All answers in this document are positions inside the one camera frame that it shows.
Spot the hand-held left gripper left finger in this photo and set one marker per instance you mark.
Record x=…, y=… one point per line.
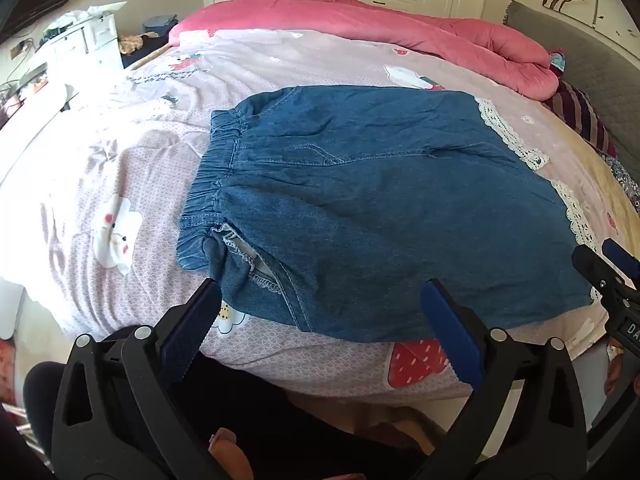
x=192, y=327

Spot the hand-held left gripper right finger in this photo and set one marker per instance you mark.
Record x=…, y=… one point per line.
x=450, y=332

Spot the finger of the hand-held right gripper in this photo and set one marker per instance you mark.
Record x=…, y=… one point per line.
x=595, y=270
x=620, y=260

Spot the blue denim pants lace trim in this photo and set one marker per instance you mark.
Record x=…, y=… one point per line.
x=375, y=200

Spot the person's left hand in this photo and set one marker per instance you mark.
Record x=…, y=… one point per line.
x=227, y=452

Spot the floral patterned pillow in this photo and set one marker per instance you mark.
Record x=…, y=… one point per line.
x=622, y=180

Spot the striped purple pillow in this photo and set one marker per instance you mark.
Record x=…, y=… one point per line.
x=580, y=110

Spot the pink printed bed sheet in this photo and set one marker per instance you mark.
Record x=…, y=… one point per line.
x=125, y=160

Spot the red patterned rug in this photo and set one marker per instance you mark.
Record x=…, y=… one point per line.
x=7, y=370

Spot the grey quilted headboard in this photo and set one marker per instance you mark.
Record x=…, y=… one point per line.
x=590, y=55

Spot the small teal cloth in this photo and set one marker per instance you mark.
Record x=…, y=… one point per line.
x=558, y=61

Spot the white desk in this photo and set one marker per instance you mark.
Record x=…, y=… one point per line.
x=30, y=100

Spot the brown crumpled cloth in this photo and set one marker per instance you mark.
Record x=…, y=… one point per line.
x=135, y=44

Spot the white drawer cabinet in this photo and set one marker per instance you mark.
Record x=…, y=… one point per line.
x=95, y=40

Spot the folded blue clothes pile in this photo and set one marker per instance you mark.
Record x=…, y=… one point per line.
x=160, y=25

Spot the white plastic bag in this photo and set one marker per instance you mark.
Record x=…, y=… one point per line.
x=102, y=8

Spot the pink quilt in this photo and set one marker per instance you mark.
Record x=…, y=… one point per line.
x=350, y=15

